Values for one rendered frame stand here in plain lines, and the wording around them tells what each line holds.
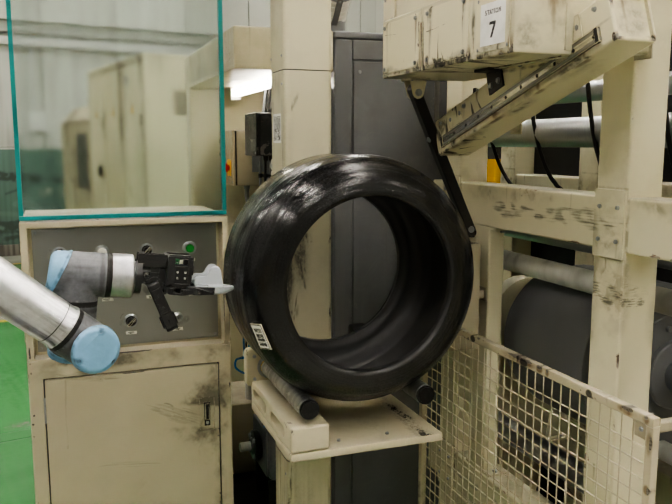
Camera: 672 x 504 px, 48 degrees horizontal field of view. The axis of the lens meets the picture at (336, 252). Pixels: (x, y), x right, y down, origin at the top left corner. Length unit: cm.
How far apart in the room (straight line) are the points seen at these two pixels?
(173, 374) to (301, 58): 95
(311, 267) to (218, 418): 57
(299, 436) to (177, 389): 64
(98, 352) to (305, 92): 87
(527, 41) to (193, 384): 132
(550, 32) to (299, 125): 71
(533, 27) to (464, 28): 18
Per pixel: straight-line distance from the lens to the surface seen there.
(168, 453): 228
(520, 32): 148
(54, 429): 222
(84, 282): 156
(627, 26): 150
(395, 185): 161
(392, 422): 185
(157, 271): 160
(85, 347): 143
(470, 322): 212
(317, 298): 199
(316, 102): 195
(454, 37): 166
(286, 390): 174
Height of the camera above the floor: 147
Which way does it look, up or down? 8 degrees down
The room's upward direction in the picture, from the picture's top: straight up
